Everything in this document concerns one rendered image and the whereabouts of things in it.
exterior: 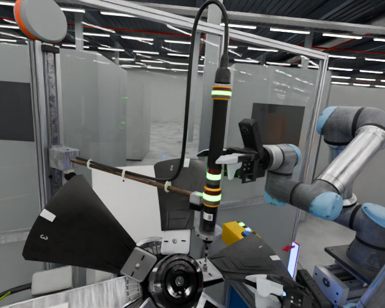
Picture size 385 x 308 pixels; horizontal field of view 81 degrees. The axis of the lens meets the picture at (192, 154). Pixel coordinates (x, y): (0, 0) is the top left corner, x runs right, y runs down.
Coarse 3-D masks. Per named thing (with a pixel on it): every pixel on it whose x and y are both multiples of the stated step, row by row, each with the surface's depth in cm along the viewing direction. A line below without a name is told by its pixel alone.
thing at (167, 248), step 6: (168, 234) 63; (174, 234) 62; (180, 234) 62; (186, 234) 61; (162, 240) 63; (168, 240) 62; (180, 240) 61; (186, 240) 60; (162, 246) 62; (168, 246) 61; (174, 246) 61; (180, 246) 60; (186, 246) 59; (162, 252) 61; (168, 252) 60; (174, 252) 60; (186, 252) 58
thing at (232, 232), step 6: (228, 222) 110; (234, 222) 110; (222, 228) 110; (228, 228) 105; (234, 228) 105; (240, 228) 105; (222, 234) 109; (228, 234) 105; (234, 234) 101; (240, 234) 100; (222, 240) 110; (228, 240) 105; (234, 240) 101
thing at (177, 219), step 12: (156, 168) 75; (168, 168) 73; (192, 168) 71; (204, 168) 71; (180, 180) 70; (192, 180) 69; (204, 180) 68; (168, 192) 69; (168, 204) 67; (180, 204) 65; (168, 216) 65; (180, 216) 64; (192, 216) 62; (168, 228) 64; (180, 228) 62; (192, 228) 61
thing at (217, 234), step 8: (192, 192) 59; (200, 192) 59; (192, 200) 57; (200, 200) 57; (192, 208) 57; (200, 208) 56; (200, 216) 57; (200, 224) 58; (216, 224) 60; (200, 232) 56; (208, 232) 56; (216, 232) 57; (208, 240) 55
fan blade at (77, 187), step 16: (80, 176) 54; (64, 192) 53; (80, 192) 53; (48, 208) 52; (64, 208) 52; (80, 208) 53; (96, 208) 53; (48, 224) 52; (64, 224) 52; (80, 224) 52; (96, 224) 53; (112, 224) 53; (32, 240) 52; (64, 240) 53; (80, 240) 53; (96, 240) 53; (112, 240) 53; (128, 240) 53; (32, 256) 52; (48, 256) 53; (64, 256) 53; (80, 256) 54; (96, 256) 54; (112, 256) 54; (128, 256) 54; (112, 272) 56
